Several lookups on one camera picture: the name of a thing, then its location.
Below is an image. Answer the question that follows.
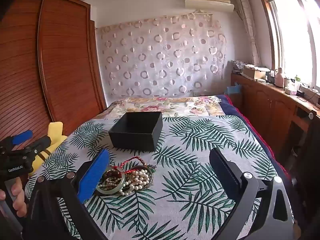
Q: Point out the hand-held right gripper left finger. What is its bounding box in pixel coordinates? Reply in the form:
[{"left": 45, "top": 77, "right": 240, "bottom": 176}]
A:
[{"left": 22, "top": 148, "right": 110, "bottom": 240}]

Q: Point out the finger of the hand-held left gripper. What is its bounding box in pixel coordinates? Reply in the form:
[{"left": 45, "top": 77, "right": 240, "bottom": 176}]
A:
[
  {"left": 7, "top": 129, "right": 33, "bottom": 147},
  {"left": 15, "top": 135, "right": 52, "bottom": 159}
]

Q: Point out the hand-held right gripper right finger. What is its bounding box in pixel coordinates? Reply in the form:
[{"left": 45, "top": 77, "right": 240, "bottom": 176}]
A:
[{"left": 209, "top": 147, "right": 296, "bottom": 240}]

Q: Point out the small mixed bead bracelet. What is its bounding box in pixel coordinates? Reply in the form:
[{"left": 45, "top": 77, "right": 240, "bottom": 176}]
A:
[{"left": 99, "top": 177, "right": 120, "bottom": 190}]

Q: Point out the brown wooden bead bracelet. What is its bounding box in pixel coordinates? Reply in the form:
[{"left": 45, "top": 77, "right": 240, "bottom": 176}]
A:
[{"left": 104, "top": 169, "right": 123, "bottom": 181}]

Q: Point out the green jade bangle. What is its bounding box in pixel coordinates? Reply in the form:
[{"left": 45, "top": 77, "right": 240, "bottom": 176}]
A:
[{"left": 96, "top": 171, "right": 126, "bottom": 196}]

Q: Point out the red string bracelet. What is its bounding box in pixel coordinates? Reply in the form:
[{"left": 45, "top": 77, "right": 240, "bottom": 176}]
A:
[{"left": 111, "top": 156, "right": 143, "bottom": 178}]

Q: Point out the white pearl necklace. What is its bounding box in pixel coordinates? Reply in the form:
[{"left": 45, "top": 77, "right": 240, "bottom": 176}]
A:
[{"left": 119, "top": 169, "right": 152, "bottom": 196}]

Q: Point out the black box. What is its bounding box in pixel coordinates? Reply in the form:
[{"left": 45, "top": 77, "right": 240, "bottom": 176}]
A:
[{"left": 109, "top": 112, "right": 163, "bottom": 152}]

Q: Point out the person's left hand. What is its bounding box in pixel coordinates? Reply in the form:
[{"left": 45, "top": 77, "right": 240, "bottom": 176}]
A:
[{"left": 0, "top": 180, "right": 27, "bottom": 211}]

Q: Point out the yellow plush toy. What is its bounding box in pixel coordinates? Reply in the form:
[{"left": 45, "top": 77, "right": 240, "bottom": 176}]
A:
[{"left": 28, "top": 121, "right": 68, "bottom": 177}]

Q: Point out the palm leaf print cloth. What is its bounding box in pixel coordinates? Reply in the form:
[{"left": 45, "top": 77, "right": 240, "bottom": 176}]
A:
[{"left": 24, "top": 115, "right": 296, "bottom": 240}]

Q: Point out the navy blanket with red edge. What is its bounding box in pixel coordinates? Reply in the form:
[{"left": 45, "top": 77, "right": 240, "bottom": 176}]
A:
[{"left": 217, "top": 94, "right": 292, "bottom": 179}]

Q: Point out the wooden wardrobe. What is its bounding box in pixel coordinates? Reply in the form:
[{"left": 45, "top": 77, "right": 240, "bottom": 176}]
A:
[{"left": 0, "top": 0, "right": 107, "bottom": 157}]

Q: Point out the floral quilt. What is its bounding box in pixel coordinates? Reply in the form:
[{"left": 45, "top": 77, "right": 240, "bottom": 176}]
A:
[{"left": 94, "top": 95, "right": 223, "bottom": 121}]

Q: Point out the blue bag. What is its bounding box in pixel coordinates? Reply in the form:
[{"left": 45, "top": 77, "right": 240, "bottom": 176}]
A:
[{"left": 226, "top": 84, "right": 243, "bottom": 96}]

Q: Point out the wooden cabinet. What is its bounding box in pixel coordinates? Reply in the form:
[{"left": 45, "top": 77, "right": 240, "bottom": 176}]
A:
[{"left": 231, "top": 72, "right": 320, "bottom": 162}]

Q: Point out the beige box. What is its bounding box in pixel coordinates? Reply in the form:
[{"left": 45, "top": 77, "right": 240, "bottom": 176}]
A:
[{"left": 242, "top": 66, "right": 271, "bottom": 81}]

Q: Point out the patterned folded cloth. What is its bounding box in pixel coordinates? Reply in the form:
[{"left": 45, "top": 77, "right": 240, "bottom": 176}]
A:
[{"left": 231, "top": 60, "right": 247, "bottom": 74}]

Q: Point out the white bottle on counter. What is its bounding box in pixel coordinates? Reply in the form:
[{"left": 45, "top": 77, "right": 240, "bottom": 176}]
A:
[{"left": 274, "top": 67, "right": 286, "bottom": 89}]

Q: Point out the circle pattern curtain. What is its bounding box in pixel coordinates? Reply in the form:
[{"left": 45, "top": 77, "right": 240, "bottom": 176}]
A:
[{"left": 96, "top": 12, "right": 227, "bottom": 101}]

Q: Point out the bunched window curtain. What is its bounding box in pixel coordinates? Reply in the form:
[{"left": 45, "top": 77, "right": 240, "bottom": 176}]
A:
[{"left": 234, "top": 0, "right": 261, "bottom": 66}]

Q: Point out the window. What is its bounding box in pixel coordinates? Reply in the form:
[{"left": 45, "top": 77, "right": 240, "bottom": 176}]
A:
[{"left": 259, "top": 0, "right": 320, "bottom": 88}]

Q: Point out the white air conditioner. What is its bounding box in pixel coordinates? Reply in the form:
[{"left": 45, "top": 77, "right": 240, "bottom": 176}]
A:
[{"left": 185, "top": 0, "right": 235, "bottom": 12}]

